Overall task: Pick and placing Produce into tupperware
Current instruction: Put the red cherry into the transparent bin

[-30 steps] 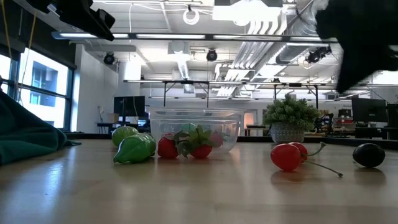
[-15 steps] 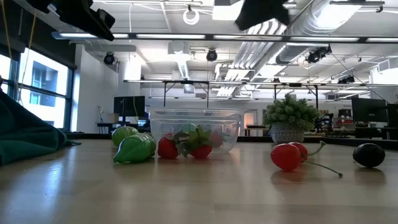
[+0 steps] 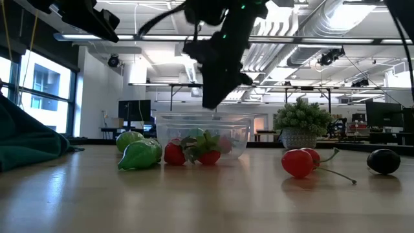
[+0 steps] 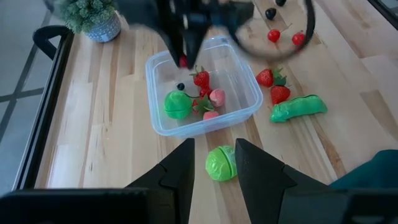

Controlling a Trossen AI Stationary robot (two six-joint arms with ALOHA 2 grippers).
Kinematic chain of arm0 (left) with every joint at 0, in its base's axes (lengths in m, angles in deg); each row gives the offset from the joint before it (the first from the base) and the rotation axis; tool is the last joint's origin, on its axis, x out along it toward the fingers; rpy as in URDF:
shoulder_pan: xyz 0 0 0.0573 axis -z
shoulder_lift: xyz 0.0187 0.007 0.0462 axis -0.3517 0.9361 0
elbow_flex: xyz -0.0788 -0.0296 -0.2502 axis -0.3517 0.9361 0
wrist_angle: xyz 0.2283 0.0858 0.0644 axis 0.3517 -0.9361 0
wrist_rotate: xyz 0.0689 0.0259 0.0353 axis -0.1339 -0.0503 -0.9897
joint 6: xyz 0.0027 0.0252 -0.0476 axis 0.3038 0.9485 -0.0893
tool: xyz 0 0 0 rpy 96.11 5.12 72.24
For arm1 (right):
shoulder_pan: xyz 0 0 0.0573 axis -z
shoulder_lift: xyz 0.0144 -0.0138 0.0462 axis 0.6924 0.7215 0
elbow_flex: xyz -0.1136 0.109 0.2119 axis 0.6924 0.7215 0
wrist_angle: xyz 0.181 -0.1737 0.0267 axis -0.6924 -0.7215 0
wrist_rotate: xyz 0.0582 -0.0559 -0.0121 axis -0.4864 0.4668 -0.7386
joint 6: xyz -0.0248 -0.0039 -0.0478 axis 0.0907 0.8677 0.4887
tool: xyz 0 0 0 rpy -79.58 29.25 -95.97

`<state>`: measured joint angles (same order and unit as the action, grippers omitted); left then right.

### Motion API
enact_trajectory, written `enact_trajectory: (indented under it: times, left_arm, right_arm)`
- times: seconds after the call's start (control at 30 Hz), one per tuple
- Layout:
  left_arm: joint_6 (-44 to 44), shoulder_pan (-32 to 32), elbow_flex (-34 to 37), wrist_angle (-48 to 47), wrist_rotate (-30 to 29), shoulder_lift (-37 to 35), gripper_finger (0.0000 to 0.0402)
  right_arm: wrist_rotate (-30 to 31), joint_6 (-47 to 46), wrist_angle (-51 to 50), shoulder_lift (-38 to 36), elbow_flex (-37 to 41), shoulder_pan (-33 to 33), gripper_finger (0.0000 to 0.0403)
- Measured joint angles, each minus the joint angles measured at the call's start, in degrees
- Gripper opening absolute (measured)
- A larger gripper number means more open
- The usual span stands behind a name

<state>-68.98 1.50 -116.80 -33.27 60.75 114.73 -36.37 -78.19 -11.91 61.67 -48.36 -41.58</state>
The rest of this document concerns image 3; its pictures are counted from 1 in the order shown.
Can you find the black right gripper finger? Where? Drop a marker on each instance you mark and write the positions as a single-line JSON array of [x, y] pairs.
[[207, 89], [224, 84]]

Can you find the clear plastic tupperware container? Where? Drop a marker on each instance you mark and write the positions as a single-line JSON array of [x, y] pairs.
[[242, 129]]

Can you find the green toy cabbage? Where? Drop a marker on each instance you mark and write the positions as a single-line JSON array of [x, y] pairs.
[[127, 139]]

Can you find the green pepper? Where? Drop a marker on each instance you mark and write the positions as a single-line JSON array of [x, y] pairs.
[[139, 157]]

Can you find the red toy cherry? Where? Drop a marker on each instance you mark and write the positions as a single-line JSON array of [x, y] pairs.
[[297, 163], [313, 153]]

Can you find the dark toy grape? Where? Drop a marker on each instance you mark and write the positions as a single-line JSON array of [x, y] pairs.
[[383, 161]]

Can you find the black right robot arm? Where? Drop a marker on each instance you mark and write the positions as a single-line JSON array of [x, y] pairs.
[[239, 13]]

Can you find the black computer monitor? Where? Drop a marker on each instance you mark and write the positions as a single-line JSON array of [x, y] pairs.
[[383, 114], [134, 110], [409, 120]]

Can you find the large window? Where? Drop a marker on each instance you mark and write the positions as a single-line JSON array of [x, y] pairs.
[[45, 84]]

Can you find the green potted succulent plant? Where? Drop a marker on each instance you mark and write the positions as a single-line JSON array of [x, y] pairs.
[[302, 116]]

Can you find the black chair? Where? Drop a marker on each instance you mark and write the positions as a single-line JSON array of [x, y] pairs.
[[336, 129]]

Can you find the dark green cloth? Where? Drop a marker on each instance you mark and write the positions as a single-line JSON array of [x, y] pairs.
[[29, 142]]

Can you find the black raised desk frame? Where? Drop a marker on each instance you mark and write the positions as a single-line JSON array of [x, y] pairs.
[[329, 100], [171, 97]]

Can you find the black dome ceiling camera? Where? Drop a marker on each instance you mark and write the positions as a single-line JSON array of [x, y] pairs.
[[113, 61]]

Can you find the silver ventilation duct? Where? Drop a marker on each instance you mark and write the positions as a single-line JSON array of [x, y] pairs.
[[310, 29]]

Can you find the black ceiling camera rig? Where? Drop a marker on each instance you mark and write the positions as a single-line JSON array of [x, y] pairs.
[[330, 57]]

